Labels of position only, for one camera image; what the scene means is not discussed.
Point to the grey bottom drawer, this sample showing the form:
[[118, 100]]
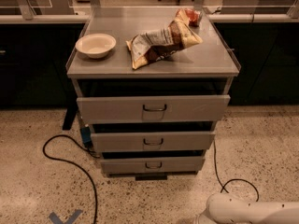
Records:
[[152, 165]]

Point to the grey drawer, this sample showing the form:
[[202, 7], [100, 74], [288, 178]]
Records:
[[164, 141], [95, 110], [152, 165]]

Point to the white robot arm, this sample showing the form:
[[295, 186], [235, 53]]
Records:
[[227, 209]]

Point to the grey metal drawer cabinet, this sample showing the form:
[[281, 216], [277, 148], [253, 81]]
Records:
[[205, 69]]

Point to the grey top drawer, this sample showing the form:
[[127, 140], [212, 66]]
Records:
[[95, 110]]

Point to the grey middle drawer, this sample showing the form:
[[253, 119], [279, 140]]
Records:
[[164, 141]]

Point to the crumpled brown chip bag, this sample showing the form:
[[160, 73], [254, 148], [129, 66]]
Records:
[[156, 45]]

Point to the blue power adapter box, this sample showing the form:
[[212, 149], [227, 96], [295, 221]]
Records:
[[86, 137]]

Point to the white ceramic bowl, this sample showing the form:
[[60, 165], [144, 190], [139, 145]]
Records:
[[96, 46]]

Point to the red snack bag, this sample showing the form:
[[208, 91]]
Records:
[[189, 16]]

